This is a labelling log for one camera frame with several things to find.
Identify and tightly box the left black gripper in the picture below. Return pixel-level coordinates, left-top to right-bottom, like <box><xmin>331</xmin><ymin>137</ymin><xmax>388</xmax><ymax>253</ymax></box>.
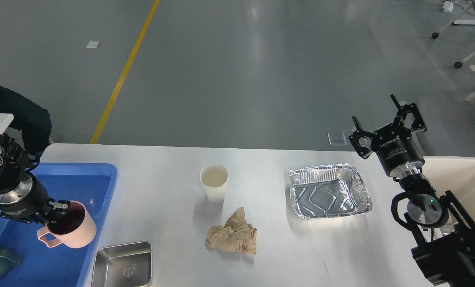
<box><xmin>0</xmin><ymin>172</ymin><xmax>71</xmax><ymax>225</ymax></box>

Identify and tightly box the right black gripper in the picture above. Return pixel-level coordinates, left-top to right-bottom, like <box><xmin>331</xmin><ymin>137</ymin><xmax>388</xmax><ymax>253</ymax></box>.
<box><xmin>348</xmin><ymin>94</ymin><xmax>428</xmax><ymax>178</ymax></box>

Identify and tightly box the pink ribbed mug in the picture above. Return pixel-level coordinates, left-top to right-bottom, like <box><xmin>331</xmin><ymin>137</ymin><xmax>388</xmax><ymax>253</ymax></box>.
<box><xmin>36</xmin><ymin>201</ymin><xmax>97</xmax><ymax>249</ymax></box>

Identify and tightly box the square stainless steel dish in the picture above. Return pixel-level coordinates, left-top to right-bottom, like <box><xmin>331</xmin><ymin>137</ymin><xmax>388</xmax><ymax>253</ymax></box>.
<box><xmin>91</xmin><ymin>241</ymin><xmax>153</xmax><ymax>287</ymax></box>

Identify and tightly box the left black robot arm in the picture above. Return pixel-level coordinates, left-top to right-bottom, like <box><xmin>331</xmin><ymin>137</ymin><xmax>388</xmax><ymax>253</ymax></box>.
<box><xmin>0</xmin><ymin>133</ymin><xmax>71</xmax><ymax>225</ymax></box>

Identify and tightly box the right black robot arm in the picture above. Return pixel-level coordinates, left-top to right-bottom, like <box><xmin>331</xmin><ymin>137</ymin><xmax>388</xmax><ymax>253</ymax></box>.
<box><xmin>349</xmin><ymin>94</ymin><xmax>475</xmax><ymax>287</ymax></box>

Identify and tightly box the blue plastic tray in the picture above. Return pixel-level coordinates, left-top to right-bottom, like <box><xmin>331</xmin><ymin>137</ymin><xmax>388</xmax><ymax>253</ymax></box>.
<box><xmin>0</xmin><ymin>162</ymin><xmax>118</xmax><ymax>287</ymax></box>

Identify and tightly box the grey office chair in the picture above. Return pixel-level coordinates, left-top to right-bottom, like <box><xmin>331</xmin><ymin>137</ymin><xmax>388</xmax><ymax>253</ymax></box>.
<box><xmin>416</xmin><ymin>97</ymin><xmax>475</xmax><ymax>157</ymax></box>

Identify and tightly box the aluminium foil tray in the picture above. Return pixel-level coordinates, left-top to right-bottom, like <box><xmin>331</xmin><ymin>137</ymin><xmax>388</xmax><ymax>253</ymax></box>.
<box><xmin>288</xmin><ymin>163</ymin><xmax>373</xmax><ymax>220</ymax></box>

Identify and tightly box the beige plastic bin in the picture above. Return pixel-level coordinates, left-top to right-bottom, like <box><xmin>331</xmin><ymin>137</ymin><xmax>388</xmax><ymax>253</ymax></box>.
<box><xmin>422</xmin><ymin>156</ymin><xmax>475</xmax><ymax>221</ymax></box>

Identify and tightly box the seated person in jeans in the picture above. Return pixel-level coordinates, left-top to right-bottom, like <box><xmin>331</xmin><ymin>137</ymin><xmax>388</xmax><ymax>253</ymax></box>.
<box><xmin>0</xmin><ymin>86</ymin><xmax>53</xmax><ymax>156</ymax></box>

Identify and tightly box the foil tray in bin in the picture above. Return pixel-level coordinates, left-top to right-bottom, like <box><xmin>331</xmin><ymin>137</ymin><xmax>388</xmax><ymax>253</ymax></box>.
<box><xmin>439</xmin><ymin>223</ymin><xmax>458</xmax><ymax>236</ymax></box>

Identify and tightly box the white rolling chair base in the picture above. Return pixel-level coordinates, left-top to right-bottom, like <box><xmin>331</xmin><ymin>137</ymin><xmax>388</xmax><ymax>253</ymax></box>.
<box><xmin>432</xmin><ymin>0</ymin><xmax>475</xmax><ymax>89</ymax></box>

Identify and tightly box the white paper cup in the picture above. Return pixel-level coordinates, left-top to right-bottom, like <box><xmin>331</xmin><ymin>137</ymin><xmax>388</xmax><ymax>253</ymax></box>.
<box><xmin>199</xmin><ymin>163</ymin><xmax>229</xmax><ymax>203</ymax></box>

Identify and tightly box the white floor plate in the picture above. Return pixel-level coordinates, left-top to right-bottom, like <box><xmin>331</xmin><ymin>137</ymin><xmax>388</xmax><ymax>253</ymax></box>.
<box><xmin>85</xmin><ymin>40</ymin><xmax>101</xmax><ymax>49</ymax></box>

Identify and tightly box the crumpled brown paper napkin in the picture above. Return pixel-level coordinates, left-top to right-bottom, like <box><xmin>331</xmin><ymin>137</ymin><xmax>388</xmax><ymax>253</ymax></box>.
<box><xmin>206</xmin><ymin>207</ymin><xmax>258</xmax><ymax>255</ymax></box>

